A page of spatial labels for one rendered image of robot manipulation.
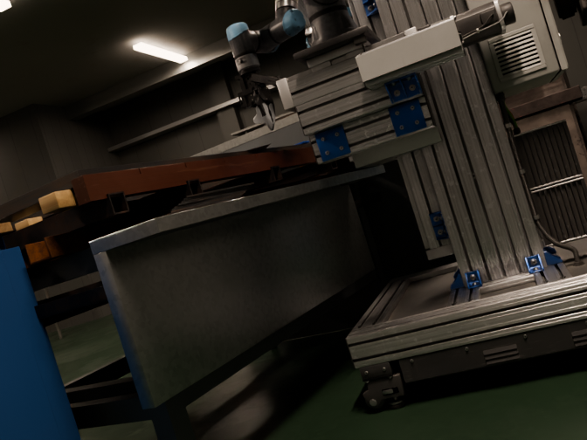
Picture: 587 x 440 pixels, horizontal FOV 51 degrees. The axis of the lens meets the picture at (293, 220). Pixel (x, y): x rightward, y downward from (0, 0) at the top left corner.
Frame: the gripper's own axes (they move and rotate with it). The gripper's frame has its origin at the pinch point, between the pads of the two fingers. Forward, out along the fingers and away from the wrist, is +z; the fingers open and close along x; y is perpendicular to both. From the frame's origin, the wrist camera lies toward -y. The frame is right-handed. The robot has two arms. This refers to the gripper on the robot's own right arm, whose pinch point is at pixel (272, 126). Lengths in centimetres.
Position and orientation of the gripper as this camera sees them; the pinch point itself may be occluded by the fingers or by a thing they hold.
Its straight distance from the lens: 205.7
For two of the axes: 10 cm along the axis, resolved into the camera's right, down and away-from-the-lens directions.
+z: 3.0, 9.5, 0.1
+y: -8.3, 2.5, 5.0
